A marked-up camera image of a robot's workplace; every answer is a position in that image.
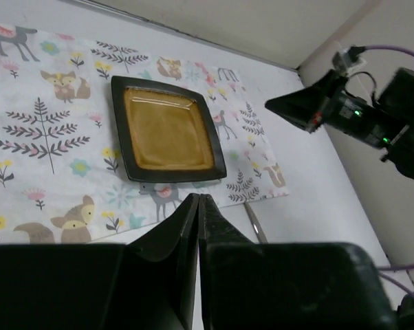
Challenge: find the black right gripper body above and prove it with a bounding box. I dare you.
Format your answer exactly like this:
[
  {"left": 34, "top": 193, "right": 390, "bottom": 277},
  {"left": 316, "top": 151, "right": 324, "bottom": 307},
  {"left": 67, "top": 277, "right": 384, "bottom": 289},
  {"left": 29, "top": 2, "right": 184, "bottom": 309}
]
[{"left": 311, "top": 68, "right": 414, "bottom": 179}]

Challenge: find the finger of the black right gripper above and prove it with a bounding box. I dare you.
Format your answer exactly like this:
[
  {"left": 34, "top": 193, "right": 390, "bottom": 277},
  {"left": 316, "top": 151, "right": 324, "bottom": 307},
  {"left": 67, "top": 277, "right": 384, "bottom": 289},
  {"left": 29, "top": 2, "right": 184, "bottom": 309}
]
[{"left": 265, "top": 69, "right": 347, "bottom": 133}]

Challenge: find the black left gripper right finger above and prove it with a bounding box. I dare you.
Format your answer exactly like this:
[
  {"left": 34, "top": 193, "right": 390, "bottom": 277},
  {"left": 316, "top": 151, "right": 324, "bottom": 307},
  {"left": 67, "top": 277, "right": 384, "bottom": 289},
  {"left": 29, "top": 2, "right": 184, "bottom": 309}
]
[{"left": 198, "top": 195, "right": 397, "bottom": 329}]

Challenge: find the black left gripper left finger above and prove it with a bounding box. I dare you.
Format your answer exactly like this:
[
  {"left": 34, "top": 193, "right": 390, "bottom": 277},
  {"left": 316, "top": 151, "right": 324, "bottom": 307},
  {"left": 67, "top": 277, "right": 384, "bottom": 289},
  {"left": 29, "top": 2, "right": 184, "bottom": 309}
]
[{"left": 0, "top": 194, "right": 199, "bottom": 329}]

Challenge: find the green-handled steel knife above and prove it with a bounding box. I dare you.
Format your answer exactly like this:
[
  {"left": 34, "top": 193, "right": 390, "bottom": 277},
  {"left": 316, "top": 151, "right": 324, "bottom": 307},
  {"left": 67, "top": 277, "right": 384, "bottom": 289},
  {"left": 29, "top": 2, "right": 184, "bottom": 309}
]
[{"left": 243, "top": 202, "right": 268, "bottom": 243}]

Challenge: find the square black amber plate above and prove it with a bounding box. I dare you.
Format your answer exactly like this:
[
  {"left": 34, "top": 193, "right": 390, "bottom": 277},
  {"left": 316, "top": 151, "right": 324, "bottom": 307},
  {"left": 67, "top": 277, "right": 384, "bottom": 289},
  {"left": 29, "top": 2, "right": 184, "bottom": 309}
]
[{"left": 111, "top": 76, "right": 227, "bottom": 183}]

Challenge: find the floral animal print napkin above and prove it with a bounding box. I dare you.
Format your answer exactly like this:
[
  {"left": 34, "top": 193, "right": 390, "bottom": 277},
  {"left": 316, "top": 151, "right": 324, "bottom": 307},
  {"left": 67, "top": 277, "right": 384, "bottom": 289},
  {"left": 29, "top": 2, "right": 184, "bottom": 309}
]
[{"left": 0, "top": 24, "right": 288, "bottom": 244}]

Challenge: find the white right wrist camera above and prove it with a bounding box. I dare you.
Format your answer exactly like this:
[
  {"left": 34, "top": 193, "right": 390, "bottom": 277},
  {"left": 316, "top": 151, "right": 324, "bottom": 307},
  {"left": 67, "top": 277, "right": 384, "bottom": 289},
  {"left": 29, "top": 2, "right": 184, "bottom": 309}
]
[{"left": 331, "top": 46, "right": 366, "bottom": 77}]

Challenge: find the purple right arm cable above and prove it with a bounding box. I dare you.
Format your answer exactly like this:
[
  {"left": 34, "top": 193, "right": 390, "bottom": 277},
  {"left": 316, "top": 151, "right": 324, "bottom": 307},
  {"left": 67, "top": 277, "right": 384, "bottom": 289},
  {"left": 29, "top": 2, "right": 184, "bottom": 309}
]
[{"left": 356, "top": 44, "right": 414, "bottom": 66}]

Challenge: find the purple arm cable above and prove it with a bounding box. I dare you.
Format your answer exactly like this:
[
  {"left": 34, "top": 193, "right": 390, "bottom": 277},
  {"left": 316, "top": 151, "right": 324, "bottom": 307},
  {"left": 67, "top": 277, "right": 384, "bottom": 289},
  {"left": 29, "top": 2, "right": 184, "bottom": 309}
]
[
  {"left": 377, "top": 261, "right": 414, "bottom": 296},
  {"left": 356, "top": 44, "right": 414, "bottom": 66}
]

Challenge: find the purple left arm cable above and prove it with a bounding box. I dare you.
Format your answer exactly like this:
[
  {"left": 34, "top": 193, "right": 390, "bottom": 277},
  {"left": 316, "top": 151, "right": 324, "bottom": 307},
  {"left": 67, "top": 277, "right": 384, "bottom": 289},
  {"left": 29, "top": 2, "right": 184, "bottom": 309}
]
[{"left": 377, "top": 261, "right": 414, "bottom": 296}]

